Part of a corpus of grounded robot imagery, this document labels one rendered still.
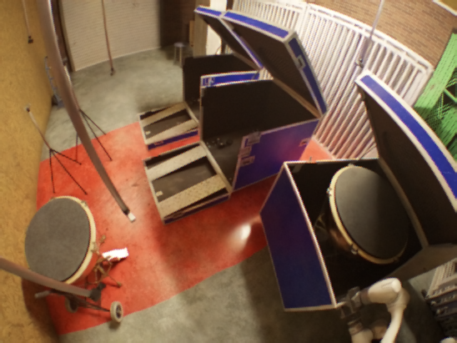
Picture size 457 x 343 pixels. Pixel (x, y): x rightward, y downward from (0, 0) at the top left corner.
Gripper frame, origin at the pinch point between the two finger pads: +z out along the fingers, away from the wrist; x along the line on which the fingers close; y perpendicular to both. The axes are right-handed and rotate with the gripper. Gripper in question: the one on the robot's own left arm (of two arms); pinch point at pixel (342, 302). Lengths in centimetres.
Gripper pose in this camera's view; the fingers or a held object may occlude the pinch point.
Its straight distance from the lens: 128.8
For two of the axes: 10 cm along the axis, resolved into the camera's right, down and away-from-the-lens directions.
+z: -2.8, 6.2, 7.3
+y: 9.4, 0.4, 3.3
